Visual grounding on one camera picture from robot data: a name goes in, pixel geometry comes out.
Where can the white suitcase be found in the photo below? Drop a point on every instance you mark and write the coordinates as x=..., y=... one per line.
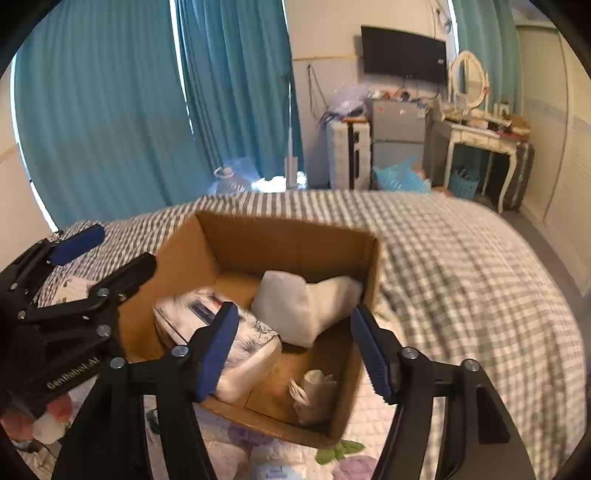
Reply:
x=339, y=152

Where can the grey checked blanket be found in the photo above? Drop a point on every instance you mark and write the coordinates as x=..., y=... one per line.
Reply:
x=461, y=300

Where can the dark suitcase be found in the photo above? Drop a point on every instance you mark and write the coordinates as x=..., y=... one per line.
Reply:
x=519, y=175

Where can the white blue tissue packet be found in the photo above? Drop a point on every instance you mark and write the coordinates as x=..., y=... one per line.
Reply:
x=277, y=471

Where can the floral quilted bedspread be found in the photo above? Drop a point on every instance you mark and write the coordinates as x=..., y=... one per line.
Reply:
x=226, y=445

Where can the beige folded cloth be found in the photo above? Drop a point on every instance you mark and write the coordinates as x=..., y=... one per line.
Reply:
x=300, y=304

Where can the blue plastic bag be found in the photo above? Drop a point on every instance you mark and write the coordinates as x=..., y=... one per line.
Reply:
x=399, y=177

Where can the grey mini fridge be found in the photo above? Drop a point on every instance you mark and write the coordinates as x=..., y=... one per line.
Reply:
x=397, y=124

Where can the floral print cloth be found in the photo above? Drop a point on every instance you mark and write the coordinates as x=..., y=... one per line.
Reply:
x=251, y=344

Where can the white wardrobe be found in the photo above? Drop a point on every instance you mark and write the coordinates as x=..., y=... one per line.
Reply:
x=563, y=138

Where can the small rolled beige cloth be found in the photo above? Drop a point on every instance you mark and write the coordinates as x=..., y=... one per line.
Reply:
x=314, y=392

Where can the narrow teal curtain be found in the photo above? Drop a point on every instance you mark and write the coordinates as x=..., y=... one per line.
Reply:
x=235, y=83

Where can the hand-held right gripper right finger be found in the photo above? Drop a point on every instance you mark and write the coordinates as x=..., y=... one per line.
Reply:
x=375, y=362

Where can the white oval vanity mirror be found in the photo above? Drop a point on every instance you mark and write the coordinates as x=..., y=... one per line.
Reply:
x=471, y=76

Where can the large clear water bottle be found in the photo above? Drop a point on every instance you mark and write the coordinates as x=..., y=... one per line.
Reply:
x=231, y=182

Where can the pink white plush toy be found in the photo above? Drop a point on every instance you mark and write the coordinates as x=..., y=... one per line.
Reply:
x=51, y=424

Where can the teal curtain behind mirror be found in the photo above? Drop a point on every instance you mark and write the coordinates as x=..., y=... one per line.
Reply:
x=489, y=41

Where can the blue woven basket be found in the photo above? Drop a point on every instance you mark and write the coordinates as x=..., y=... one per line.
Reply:
x=464, y=184

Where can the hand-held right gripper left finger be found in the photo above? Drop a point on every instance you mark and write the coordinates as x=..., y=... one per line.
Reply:
x=220, y=353

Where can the white dressing table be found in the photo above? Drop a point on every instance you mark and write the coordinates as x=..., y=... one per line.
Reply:
x=466, y=134

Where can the wide teal curtain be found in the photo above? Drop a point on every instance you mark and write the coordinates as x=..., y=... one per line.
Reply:
x=101, y=115

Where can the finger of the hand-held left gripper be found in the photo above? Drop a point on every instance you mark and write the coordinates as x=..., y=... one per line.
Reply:
x=77, y=243
x=131, y=272

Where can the clear plastic bag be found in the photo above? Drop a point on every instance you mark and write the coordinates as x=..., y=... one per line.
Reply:
x=348, y=101

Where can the black wall television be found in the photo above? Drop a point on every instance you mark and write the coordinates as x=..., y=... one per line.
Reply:
x=404, y=53

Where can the brown cardboard box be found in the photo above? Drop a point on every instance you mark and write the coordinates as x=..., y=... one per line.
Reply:
x=281, y=244

